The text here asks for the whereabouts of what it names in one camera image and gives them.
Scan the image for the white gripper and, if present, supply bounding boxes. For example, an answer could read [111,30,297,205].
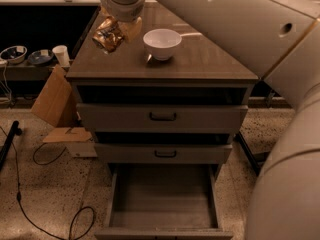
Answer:
[101,0,145,43]

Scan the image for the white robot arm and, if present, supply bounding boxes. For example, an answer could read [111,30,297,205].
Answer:
[101,0,320,240]

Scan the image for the grey drawer cabinet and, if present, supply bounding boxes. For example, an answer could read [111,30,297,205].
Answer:
[66,2,260,182]

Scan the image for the grey top drawer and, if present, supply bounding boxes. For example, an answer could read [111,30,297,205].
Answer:
[77,103,248,133]

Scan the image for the grey bottom drawer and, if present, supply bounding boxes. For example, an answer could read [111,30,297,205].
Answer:
[95,164,233,240]

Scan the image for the white bowl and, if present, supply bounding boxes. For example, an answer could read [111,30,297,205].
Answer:
[143,29,182,61]

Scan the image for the white paper cup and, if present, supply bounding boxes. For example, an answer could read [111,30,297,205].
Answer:
[52,45,70,67]

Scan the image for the blue bowl right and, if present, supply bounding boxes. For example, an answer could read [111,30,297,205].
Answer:
[28,49,53,66]

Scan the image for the blue bowl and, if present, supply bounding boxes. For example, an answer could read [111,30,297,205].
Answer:
[28,49,53,66]
[0,45,27,65]

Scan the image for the brown cardboard box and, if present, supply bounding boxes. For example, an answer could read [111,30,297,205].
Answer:
[31,65,91,143]

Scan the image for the blue bowl left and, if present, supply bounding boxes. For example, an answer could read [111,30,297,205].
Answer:
[0,45,27,65]

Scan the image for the black left stand leg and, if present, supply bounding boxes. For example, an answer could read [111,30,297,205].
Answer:
[0,121,22,187]

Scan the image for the grey wall shelf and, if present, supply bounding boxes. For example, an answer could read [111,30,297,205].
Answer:
[0,61,68,81]

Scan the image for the black stand frame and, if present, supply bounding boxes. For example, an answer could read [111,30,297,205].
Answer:
[235,132,269,175]

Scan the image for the black floor cable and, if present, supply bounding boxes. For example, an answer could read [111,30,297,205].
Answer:
[0,125,96,240]

